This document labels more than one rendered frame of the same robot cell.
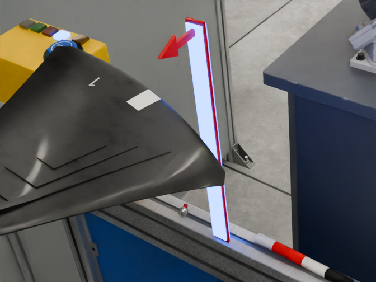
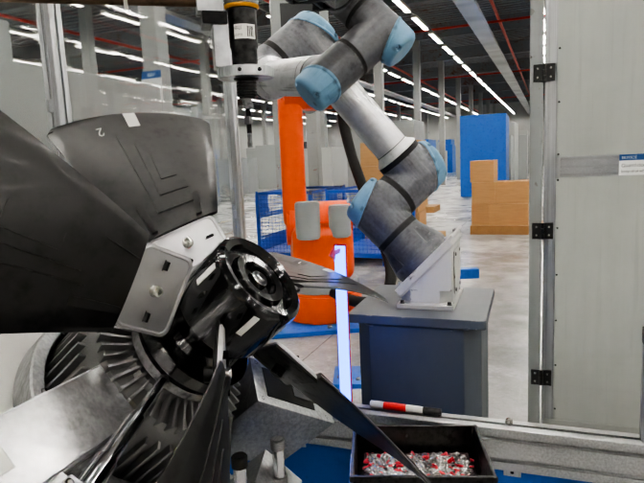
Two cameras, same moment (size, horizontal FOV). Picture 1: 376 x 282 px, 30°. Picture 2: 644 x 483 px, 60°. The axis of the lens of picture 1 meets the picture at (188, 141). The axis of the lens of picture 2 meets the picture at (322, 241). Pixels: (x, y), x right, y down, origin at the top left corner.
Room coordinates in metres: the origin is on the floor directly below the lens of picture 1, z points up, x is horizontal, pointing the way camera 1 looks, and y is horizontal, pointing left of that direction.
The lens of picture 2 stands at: (-0.31, 0.41, 1.35)
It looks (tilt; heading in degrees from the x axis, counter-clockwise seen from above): 8 degrees down; 337
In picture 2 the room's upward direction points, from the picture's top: 3 degrees counter-clockwise
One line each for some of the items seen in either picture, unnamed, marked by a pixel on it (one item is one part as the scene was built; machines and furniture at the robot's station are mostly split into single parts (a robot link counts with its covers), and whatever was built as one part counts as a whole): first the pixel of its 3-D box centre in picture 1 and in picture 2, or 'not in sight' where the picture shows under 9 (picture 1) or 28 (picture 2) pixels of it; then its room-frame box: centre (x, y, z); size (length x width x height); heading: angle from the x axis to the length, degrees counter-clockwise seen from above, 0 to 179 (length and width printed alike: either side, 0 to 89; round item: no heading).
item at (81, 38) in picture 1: (80, 40); not in sight; (0.85, 0.13, 1.08); 0.02 x 0.02 x 0.01; 47
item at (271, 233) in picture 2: not in sight; (303, 221); (7.15, -2.46, 0.49); 1.27 x 0.88 x 0.98; 135
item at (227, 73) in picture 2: not in sight; (235, 37); (0.40, 0.22, 1.50); 0.09 x 0.07 x 0.10; 82
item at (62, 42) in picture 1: (62, 51); not in sight; (0.83, 0.15, 1.08); 0.04 x 0.04 x 0.02
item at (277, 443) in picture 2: not in sight; (278, 461); (0.35, 0.21, 0.96); 0.02 x 0.02 x 0.06
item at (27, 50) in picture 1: (50, 76); not in sight; (0.86, 0.18, 1.02); 0.16 x 0.10 x 0.11; 47
